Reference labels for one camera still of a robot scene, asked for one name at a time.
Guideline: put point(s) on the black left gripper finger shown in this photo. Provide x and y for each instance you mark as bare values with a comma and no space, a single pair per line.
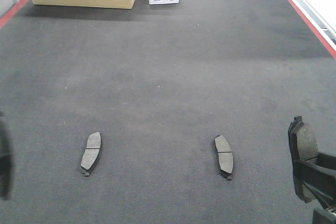
6,160

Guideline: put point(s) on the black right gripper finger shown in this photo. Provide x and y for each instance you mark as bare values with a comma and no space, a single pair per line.
322,216
315,179

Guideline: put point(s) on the dark conveyor belt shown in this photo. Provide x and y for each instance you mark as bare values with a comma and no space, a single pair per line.
160,83

